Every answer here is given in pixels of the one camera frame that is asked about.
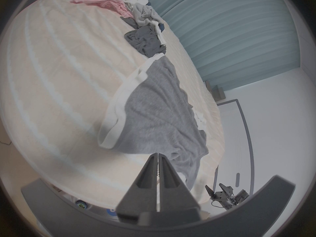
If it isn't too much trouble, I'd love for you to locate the bed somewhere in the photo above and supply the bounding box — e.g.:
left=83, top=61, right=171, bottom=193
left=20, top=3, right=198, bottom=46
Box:
left=0, top=0, right=255, bottom=207

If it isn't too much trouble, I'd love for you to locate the dark blue garment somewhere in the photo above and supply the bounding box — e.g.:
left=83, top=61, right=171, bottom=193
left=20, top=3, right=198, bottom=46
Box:
left=147, top=1, right=165, bottom=33

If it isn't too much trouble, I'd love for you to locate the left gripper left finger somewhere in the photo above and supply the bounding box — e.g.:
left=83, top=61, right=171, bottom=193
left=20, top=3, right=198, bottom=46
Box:
left=116, top=153, right=158, bottom=215

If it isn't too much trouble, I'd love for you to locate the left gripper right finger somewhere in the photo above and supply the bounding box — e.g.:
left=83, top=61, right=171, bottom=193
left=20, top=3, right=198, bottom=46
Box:
left=158, top=153, right=201, bottom=213

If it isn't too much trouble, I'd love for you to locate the dark grey garment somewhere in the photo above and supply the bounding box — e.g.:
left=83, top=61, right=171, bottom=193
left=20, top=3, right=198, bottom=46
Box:
left=123, top=16, right=167, bottom=58

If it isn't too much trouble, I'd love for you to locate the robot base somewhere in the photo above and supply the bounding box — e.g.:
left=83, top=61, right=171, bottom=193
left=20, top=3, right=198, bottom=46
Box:
left=53, top=189, right=119, bottom=222

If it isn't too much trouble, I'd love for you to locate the grey bedside table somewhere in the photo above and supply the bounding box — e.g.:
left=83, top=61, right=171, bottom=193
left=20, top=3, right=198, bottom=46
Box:
left=205, top=80, right=225, bottom=102

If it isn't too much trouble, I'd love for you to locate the grey white-sleeved top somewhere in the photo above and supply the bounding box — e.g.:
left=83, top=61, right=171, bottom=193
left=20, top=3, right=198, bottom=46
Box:
left=98, top=53, right=209, bottom=189

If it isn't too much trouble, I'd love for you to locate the pale grey white garment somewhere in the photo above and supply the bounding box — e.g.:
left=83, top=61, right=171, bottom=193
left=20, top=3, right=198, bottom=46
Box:
left=125, top=0, right=167, bottom=45

